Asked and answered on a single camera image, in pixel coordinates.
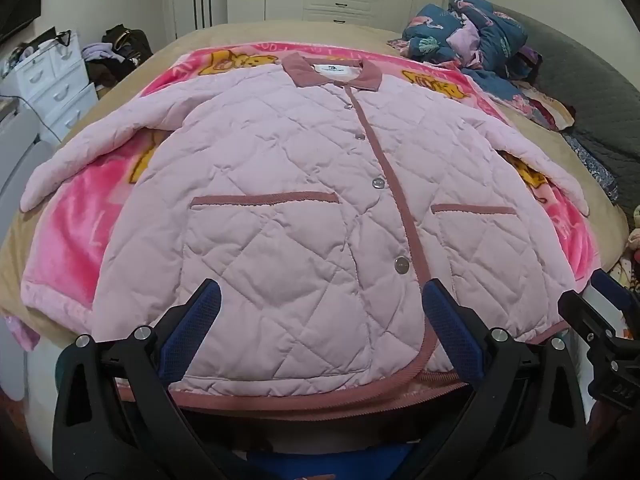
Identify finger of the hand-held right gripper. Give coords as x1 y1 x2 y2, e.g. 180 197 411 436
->
557 288 609 346
594 268 640 321

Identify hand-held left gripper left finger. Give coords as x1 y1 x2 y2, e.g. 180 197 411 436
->
52 278 236 480

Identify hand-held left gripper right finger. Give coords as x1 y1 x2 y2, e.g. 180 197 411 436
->
415 278 588 480

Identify pink quilted jacket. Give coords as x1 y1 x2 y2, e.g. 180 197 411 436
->
20 51 590 413

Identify purple clothes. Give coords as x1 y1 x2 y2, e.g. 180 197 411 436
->
81 42 126 64

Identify dark floral fabric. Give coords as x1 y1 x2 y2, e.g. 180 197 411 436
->
562 127 621 204

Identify pink printed blanket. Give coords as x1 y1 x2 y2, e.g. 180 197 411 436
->
0 42 601 352

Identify cream and red cloth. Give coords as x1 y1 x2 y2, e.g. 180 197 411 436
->
517 82 576 132

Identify grey quilted headboard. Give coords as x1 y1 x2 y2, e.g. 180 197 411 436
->
492 7 640 211

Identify low white cabinet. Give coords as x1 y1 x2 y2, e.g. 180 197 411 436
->
0 109 52 243

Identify striped purple pillow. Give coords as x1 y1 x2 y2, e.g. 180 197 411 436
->
515 42 544 84

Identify white drawer cabinet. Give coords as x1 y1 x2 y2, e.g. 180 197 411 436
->
0 30 99 147

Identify bed with beige sheet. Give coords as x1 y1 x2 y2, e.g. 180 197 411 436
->
0 21 632 391

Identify blue floral quilt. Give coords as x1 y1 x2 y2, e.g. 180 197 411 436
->
387 0 531 107

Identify black television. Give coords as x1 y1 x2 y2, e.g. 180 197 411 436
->
0 0 42 44

